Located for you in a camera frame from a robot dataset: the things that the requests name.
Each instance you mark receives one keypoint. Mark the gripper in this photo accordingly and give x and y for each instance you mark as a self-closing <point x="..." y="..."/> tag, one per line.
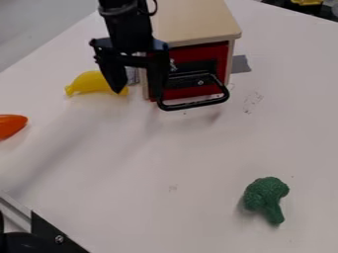
<point x="132" y="52"/>

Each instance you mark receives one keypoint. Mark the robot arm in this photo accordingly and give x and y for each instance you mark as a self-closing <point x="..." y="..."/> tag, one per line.
<point x="127" y="23"/>

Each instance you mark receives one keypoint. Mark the drawer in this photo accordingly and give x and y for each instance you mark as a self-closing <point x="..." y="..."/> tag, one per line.
<point x="196" y="87"/>

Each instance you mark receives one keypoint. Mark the yellow toy banana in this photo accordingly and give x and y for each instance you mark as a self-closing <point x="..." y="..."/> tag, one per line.
<point x="90" y="83"/>

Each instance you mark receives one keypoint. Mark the cabinet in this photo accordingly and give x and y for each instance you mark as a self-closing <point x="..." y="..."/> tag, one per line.
<point x="198" y="26"/>

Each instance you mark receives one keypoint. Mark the orange toy carrot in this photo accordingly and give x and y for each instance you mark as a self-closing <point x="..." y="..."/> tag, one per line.
<point x="11" y="125"/>

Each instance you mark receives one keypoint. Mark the green toy broccoli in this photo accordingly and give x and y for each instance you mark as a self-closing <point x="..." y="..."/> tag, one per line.
<point x="266" y="197"/>

